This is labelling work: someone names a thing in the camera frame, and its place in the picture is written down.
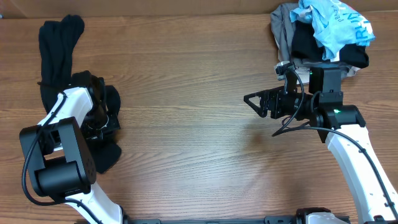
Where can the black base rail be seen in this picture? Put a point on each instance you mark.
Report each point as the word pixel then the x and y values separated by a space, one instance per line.
pixel 282 219

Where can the grey folded garment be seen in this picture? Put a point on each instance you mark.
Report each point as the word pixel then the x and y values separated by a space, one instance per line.
pixel 282 27

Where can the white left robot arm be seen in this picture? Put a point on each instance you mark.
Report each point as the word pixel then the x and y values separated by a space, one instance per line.
pixel 58 165

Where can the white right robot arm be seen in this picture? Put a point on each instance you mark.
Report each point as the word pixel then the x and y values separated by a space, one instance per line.
pixel 341 127

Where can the black polo shirt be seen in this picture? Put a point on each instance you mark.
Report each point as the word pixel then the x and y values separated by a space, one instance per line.
pixel 57 39

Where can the white beige folded garment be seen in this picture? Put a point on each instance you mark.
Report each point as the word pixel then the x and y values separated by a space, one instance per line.
pixel 303 59

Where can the black folded garment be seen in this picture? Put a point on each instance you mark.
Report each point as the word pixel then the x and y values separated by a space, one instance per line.
pixel 304 46

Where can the light blue printed shirt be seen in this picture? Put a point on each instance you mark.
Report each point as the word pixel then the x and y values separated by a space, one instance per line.
pixel 335 25

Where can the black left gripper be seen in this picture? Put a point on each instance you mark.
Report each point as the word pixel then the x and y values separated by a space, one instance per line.
pixel 93 134

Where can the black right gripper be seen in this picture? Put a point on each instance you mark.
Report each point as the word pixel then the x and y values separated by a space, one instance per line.
pixel 273 96

